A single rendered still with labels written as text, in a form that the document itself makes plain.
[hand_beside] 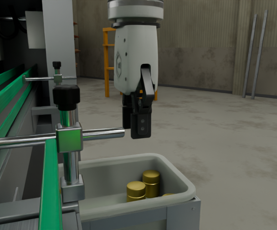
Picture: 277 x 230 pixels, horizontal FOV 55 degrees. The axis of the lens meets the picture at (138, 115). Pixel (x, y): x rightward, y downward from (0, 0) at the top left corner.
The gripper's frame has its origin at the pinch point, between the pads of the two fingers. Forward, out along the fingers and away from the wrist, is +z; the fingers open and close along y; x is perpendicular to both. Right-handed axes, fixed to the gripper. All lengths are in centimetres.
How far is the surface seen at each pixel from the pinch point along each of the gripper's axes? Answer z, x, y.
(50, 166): -3.6, -12.7, 22.4
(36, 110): 7, -19, -49
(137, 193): 12.1, -0.2, 1.7
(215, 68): 41, 433, -654
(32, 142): -2.6, -14.8, 13.6
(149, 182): 12.7, 3.3, -2.2
